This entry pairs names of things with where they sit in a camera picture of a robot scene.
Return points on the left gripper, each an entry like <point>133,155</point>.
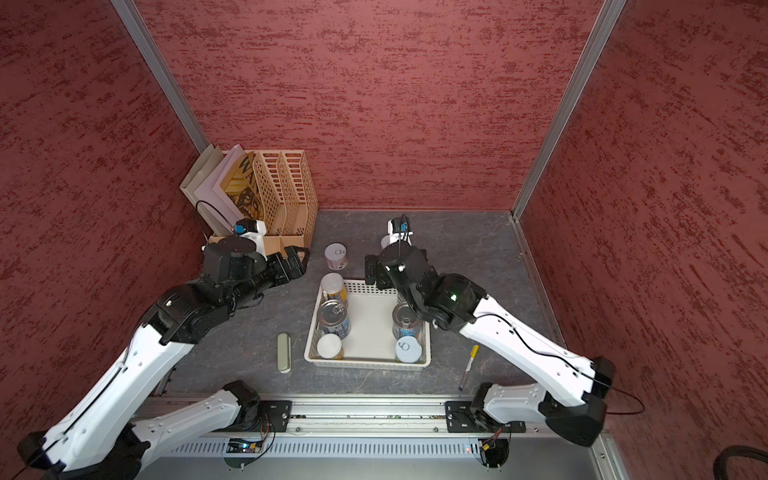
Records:
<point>298,268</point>

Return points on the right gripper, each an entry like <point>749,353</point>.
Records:
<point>385,278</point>

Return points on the small pink white can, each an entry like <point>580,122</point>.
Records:
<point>336,256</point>

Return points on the tall yellow blue can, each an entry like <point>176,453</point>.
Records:
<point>334,288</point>

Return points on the blue can pink lid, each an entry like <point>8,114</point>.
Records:
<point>405,322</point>
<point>332,318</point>

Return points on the white plastic basket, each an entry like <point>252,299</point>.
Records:
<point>370,344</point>

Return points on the yellow can white lid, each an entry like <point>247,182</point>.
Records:
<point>330,347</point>

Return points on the small green can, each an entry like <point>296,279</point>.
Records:
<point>408,350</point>

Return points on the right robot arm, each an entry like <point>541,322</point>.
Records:
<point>569,390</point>

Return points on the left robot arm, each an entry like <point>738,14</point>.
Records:
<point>99,439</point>

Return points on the beige desk file organizer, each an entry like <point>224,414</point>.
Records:
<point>288,196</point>

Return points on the beige folder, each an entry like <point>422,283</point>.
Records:
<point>203,166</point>

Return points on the yellow patterned book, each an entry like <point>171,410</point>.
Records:
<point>238,183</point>

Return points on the olive pencil case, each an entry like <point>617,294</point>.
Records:
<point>283,353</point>

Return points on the lilac folder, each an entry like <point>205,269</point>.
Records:
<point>210,192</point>

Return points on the yellow marker pen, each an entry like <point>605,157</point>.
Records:
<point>468,367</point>

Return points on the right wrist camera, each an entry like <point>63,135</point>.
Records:
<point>399,230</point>

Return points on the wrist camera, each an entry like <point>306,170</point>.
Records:
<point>253,230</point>
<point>399,230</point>

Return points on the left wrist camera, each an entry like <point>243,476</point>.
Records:
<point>253,230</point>

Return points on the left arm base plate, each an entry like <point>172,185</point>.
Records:
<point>275,414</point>

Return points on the aluminium front rail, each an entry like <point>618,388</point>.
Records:
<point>368,416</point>

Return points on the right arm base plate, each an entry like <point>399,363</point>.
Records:
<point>465,417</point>

